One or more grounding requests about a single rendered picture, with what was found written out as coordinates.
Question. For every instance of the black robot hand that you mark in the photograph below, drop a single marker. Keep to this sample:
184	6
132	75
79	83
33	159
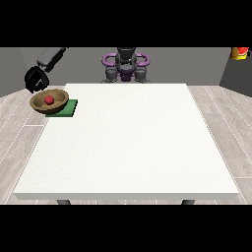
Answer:
32	80

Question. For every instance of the small red ball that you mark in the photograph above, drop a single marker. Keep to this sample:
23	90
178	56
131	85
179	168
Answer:
49	100

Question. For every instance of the dark table leg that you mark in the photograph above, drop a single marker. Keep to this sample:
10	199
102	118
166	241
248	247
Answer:
188	202
63	202

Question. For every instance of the brown wooden bowl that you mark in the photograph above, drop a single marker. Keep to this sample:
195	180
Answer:
59	98

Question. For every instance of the green square pad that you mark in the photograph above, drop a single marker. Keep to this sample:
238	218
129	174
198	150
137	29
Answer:
69	110

